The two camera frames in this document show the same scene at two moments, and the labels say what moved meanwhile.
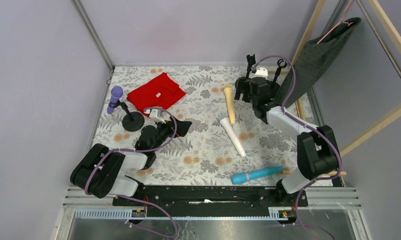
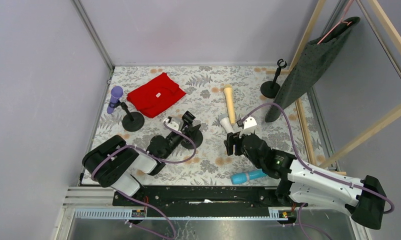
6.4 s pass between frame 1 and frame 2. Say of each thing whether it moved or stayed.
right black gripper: moved
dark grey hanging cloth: stayed
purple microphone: stayed
